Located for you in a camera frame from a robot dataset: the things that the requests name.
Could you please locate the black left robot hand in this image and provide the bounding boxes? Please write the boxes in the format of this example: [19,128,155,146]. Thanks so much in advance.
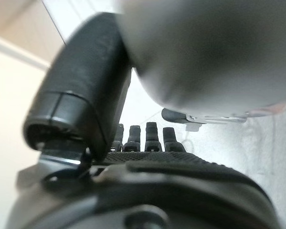
[8,12,277,229]

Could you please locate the black left robot foot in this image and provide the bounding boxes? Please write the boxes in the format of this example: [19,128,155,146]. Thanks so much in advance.
[161,107,207,125]

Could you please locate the silver left robot leg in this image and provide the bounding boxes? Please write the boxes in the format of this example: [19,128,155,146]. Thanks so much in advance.
[118,0,286,119]

